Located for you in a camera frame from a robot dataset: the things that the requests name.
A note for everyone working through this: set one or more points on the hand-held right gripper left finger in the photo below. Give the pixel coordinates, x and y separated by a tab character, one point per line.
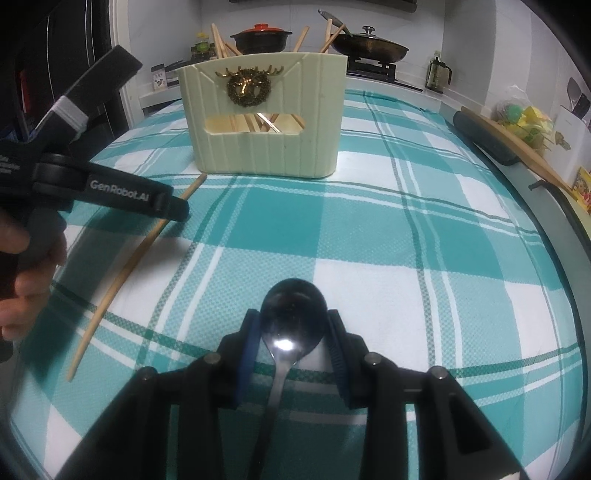
247	355

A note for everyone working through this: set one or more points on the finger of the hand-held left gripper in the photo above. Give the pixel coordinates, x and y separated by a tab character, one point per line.
120	187
101	78

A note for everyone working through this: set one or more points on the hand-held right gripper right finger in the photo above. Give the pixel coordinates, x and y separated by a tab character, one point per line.
334	350

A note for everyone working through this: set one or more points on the small steel spoon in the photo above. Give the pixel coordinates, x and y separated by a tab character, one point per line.
293	318

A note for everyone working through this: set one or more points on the cream utensil holder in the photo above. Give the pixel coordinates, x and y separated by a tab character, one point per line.
277	152

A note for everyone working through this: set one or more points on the person's left hand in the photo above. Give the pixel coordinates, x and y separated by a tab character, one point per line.
37	286

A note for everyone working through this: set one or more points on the small printed box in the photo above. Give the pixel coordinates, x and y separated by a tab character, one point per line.
159	76

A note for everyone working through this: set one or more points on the dark appliance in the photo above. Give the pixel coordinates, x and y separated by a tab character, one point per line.
60	27

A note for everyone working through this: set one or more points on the yellow cap condiment jar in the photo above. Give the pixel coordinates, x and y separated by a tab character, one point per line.
201	46

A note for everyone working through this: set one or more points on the teal white checkered cloth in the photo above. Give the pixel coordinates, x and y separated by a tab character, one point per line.
415	258

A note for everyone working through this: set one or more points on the black pot with red lid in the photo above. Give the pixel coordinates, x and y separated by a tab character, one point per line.
261	39

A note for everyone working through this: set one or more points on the dark rolled cloth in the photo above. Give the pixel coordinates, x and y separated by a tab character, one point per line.
487	136

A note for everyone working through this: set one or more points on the glass pan lid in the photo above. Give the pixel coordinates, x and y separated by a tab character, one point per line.
368	38

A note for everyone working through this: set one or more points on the black gas stove grate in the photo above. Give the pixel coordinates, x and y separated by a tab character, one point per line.
371	69

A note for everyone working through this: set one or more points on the black frying pan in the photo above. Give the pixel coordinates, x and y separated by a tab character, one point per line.
374	50

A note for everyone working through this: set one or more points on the wooden cutting board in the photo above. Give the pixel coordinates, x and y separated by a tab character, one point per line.
531	159

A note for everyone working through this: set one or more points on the glass coffee press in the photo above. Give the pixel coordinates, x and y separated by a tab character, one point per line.
437	73

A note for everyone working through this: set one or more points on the yellow green plastic bag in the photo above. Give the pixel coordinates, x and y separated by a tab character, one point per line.
524	122

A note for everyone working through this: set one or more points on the yellow picture card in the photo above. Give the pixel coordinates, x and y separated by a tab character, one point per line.
582	184

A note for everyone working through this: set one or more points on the dark spatula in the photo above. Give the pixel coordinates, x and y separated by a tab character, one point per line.
579	94

